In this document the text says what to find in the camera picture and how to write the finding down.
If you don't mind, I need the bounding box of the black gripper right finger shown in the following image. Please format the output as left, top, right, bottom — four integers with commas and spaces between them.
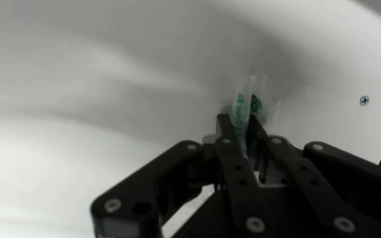
248, 112, 381, 238

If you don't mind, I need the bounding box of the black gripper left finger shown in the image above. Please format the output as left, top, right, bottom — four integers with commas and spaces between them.
90, 112, 281, 238

